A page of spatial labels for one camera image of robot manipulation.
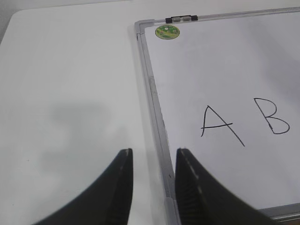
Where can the black silver hanger clip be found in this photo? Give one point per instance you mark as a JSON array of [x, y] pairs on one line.
[[182, 18]]

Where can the round green magnet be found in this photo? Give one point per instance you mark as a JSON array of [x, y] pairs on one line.
[[167, 32]]

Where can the white aluminium-framed whiteboard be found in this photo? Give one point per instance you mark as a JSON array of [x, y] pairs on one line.
[[228, 89]]

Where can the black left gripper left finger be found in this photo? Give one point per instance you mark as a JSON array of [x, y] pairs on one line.
[[107, 201]]

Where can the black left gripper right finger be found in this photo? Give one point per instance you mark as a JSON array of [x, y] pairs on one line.
[[202, 200]]

